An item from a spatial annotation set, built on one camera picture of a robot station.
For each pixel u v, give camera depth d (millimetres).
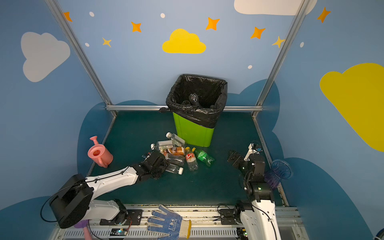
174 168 878
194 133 1009
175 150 934
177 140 1008
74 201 418
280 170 750
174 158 914
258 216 467
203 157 926
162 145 967
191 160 941
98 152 865
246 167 636
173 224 718
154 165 667
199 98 975
